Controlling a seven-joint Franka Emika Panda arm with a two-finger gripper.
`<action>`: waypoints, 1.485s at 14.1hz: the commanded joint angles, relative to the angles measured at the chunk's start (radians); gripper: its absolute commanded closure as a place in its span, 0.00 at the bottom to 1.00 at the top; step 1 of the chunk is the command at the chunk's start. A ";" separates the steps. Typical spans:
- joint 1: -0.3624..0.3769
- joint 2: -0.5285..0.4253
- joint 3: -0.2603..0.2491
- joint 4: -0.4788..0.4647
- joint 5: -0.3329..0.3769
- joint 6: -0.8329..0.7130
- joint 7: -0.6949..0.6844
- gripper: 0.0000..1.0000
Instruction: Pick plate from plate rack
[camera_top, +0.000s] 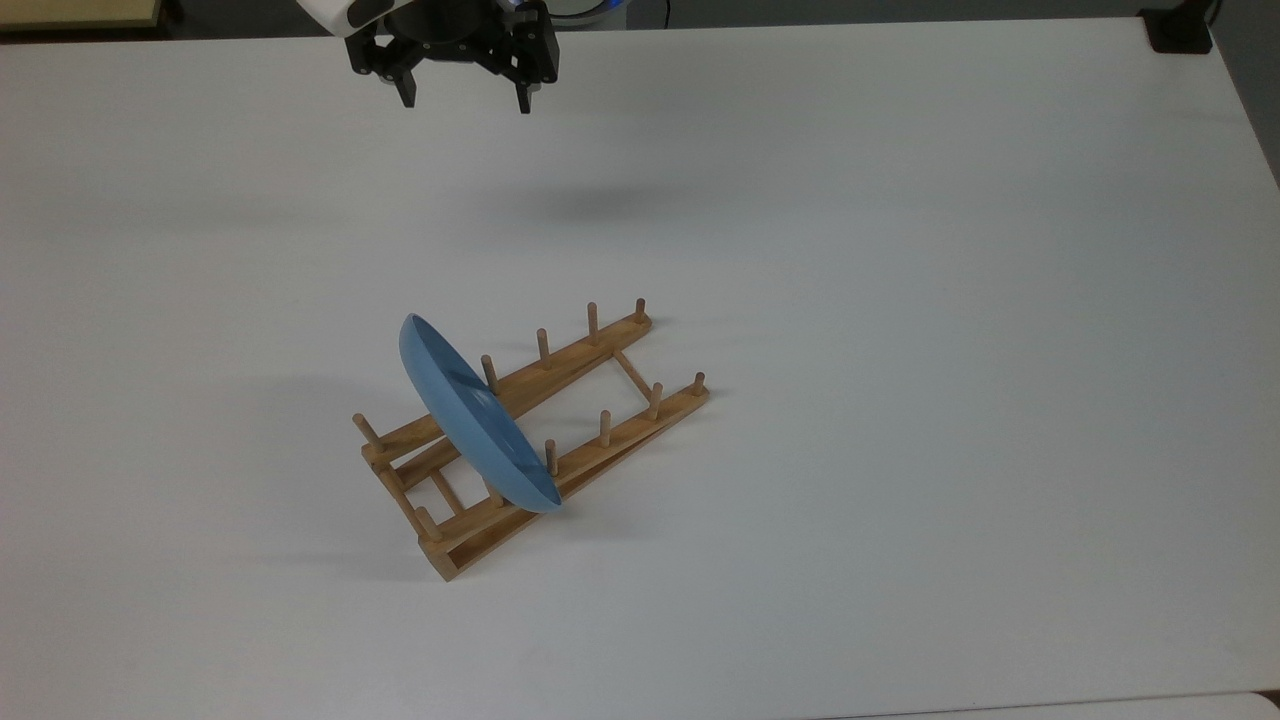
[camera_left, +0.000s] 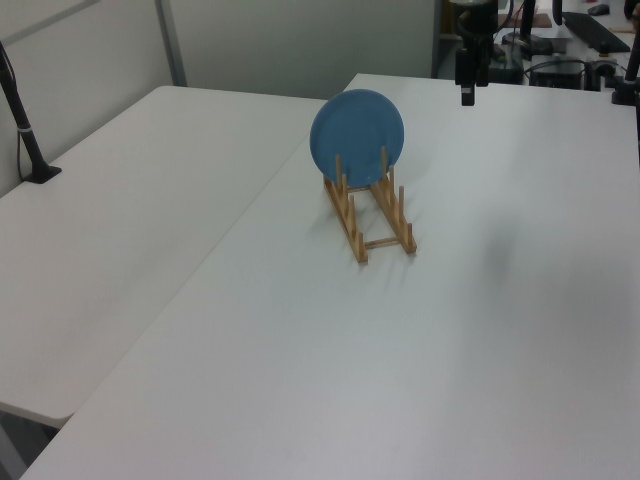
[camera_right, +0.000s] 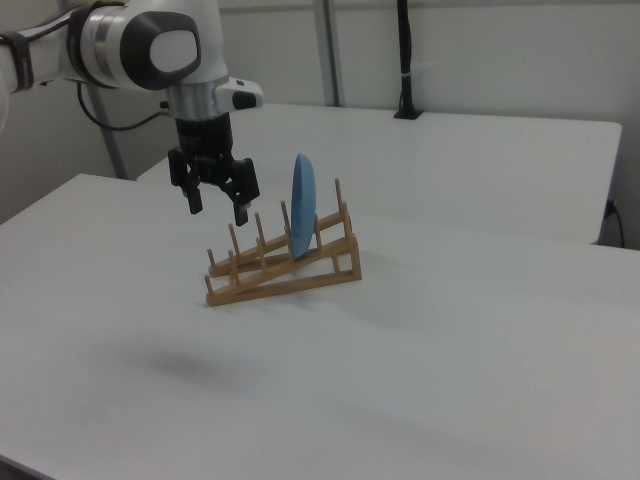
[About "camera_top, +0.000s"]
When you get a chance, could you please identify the wooden peg plate rack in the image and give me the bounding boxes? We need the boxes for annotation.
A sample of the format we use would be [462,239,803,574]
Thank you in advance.
[352,297,712,583]

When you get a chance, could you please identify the light wooden desk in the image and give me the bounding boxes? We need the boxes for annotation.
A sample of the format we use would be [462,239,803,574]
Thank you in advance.
[0,0,163,33]

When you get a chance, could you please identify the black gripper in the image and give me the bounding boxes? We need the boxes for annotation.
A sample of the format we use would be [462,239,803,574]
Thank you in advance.
[346,0,560,114]

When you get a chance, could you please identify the blue round plate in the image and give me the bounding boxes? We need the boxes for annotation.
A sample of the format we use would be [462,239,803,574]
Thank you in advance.
[399,313,564,515]

